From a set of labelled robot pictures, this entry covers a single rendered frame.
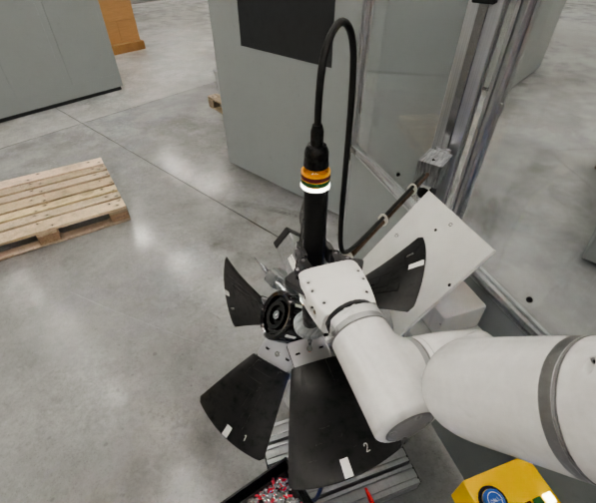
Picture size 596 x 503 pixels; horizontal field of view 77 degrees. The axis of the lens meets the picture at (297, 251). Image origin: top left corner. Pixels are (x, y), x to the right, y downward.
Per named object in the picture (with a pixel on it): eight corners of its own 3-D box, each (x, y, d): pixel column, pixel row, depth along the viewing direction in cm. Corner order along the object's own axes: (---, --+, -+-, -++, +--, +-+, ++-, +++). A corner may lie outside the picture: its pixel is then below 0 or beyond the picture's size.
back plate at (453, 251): (270, 317, 137) (267, 316, 136) (404, 168, 113) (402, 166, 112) (323, 469, 99) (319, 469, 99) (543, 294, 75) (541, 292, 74)
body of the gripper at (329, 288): (318, 349, 55) (295, 294, 63) (381, 330, 57) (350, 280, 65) (321, 316, 50) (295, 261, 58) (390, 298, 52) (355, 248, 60)
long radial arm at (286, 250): (347, 304, 110) (320, 293, 103) (330, 320, 113) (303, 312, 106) (313, 244, 131) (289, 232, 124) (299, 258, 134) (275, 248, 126)
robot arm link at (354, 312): (327, 362, 54) (319, 345, 56) (382, 345, 56) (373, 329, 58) (330, 326, 48) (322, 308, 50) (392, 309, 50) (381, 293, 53)
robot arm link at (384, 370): (401, 311, 51) (340, 320, 48) (461, 399, 42) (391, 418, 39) (382, 348, 57) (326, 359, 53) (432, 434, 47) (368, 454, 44)
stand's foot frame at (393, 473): (371, 397, 201) (373, 389, 196) (417, 487, 169) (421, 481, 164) (259, 435, 186) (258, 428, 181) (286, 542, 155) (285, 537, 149)
